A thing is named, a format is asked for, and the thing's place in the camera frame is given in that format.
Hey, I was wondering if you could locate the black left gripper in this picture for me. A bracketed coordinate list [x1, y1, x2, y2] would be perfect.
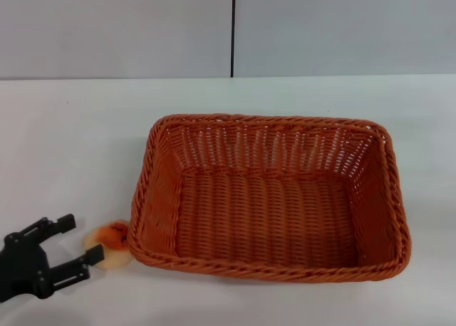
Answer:
[0, 214, 106, 301]

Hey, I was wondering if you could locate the orange woven plastic basket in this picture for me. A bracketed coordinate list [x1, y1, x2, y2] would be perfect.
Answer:
[128, 113, 411, 285]

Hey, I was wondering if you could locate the round bun with orange topping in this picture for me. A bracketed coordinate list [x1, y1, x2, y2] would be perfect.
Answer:
[83, 219, 133, 272]

